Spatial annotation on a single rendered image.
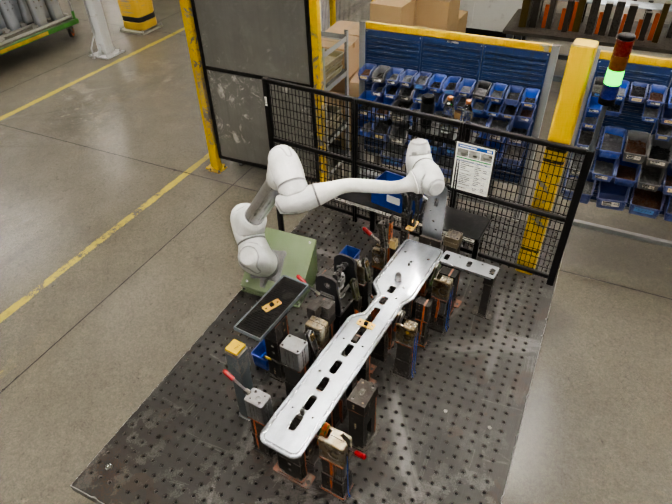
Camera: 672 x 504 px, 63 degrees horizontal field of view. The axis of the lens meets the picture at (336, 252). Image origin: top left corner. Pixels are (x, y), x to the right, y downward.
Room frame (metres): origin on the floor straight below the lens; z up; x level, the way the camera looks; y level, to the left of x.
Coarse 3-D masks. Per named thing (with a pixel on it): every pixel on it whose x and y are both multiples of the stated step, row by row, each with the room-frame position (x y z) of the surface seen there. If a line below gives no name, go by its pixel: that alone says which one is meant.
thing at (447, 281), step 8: (440, 280) 1.92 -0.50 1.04; (448, 280) 1.92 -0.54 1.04; (432, 288) 1.94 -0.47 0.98; (440, 288) 1.92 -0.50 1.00; (448, 288) 1.90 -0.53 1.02; (432, 296) 1.93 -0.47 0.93; (440, 296) 1.91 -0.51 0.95; (448, 296) 1.90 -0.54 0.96; (432, 304) 1.94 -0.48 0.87; (440, 304) 1.92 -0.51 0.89; (448, 304) 1.91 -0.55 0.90; (432, 312) 1.93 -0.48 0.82; (440, 312) 1.92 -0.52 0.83; (448, 312) 1.92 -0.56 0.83; (432, 320) 1.93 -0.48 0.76; (440, 320) 1.91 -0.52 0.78; (432, 328) 1.92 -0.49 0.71; (440, 328) 1.90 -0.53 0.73
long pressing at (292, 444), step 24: (408, 240) 2.29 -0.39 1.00; (432, 264) 2.09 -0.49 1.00; (384, 288) 1.93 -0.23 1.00; (408, 288) 1.92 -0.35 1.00; (384, 312) 1.77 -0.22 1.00; (336, 336) 1.63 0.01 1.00; (336, 360) 1.50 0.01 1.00; (360, 360) 1.49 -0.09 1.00; (312, 384) 1.37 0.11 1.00; (336, 384) 1.37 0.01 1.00; (288, 408) 1.26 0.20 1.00; (312, 408) 1.26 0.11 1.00; (264, 432) 1.16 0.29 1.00; (288, 432) 1.16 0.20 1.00; (312, 432) 1.16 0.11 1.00; (288, 456) 1.06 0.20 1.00
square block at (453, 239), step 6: (450, 234) 2.26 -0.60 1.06; (456, 234) 2.26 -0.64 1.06; (462, 234) 2.26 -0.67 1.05; (444, 240) 2.24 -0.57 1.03; (450, 240) 2.23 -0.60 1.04; (456, 240) 2.21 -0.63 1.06; (444, 246) 2.24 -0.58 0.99; (450, 246) 2.22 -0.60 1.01; (456, 246) 2.21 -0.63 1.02; (456, 252) 2.22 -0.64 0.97; (444, 258) 2.24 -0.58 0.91
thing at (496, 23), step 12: (468, 0) 8.51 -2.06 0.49; (480, 0) 8.43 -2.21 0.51; (492, 0) 8.36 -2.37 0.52; (504, 0) 8.28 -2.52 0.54; (516, 0) 8.21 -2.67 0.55; (468, 12) 8.50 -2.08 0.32; (480, 12) 8.42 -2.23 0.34; (492, 12) 8.35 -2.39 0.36; (504, 12) 8.27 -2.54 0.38; (468, 24) 8.49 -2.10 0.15; (480, 24) 8.41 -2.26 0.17; (492, 24) 8.33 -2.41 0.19; (504, 24) 8.26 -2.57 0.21; (492, 36) 8.35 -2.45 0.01; (504, 36) 8.27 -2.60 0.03
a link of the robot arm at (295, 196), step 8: (288, 184) 2.00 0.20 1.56; (296, 184) 2.00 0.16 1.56; (304, 184) 2.01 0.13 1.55; (280, 192) 2.00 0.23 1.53; (288, 192) 1.98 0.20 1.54; (296, 192) 1.97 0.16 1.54; (304, 192) 1.97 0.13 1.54; (312, 192) 1.97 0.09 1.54; (280, 200) 1.96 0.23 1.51; (288, 200) 1.95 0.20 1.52; (296, 200) 1.95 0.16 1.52; (304, 200) 1.95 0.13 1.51; (312, 200) 1.95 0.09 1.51; (280, 208) 1.94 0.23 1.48; (288, 208) 1.94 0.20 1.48; (296, 208) 1.94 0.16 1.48; (304, 208) 1.94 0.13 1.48; (312, 208) 1.96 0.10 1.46
